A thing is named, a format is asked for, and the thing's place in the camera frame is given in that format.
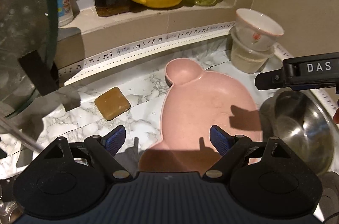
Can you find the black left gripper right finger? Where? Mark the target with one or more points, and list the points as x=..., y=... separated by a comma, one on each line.
x=232, y=150

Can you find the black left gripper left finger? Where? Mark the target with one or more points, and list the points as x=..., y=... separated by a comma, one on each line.
x=103, y=149

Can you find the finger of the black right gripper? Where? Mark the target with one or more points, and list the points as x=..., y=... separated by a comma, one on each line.
x=302, y=73

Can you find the large stainless steel bowl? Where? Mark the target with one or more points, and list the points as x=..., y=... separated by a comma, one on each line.
x=299, y=119

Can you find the pink pig-shaped plate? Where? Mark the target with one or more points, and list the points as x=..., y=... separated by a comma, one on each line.
x=197, y=100

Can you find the person's right hand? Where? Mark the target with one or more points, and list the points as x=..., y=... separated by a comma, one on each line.
x=336, y=115

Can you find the clear plastic container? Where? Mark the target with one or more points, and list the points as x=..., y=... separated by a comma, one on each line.
x=246, y=59

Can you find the music-note edge tape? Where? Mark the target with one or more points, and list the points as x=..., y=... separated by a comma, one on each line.
x=138, y=50

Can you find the white medicine bottle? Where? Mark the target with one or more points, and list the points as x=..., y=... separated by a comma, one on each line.
x=64, y=12

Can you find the glass pot lid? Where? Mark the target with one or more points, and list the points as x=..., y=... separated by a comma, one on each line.
x=26, y=26

